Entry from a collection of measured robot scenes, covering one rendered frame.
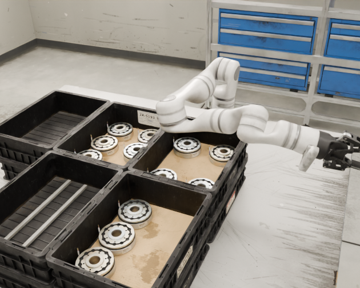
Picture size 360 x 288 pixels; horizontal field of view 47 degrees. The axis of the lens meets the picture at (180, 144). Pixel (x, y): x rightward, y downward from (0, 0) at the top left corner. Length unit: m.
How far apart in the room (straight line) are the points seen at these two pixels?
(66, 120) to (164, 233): 0.82
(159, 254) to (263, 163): 0.74
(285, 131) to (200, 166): 0.48
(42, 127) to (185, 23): 2.77
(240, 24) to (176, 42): 1.35
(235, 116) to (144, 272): 0.49
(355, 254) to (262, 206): 1.02
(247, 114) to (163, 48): 3.49
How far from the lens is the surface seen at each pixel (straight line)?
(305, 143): 1.12
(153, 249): 1.20
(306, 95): 3.32
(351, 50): 3.19
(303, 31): 3.17
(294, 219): 1.52
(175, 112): 1.29
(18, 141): 1.58
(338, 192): 1.68
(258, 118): 1.10
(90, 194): 1.41
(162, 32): 4.50
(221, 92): 1.67
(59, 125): 1.84
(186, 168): 1.49
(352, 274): 2.36
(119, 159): 1.55
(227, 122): 1.15
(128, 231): 1.21
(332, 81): 3.27
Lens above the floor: 1.71
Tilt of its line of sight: 33 degrees down
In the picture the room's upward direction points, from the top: 1 degrees counter-clockwise
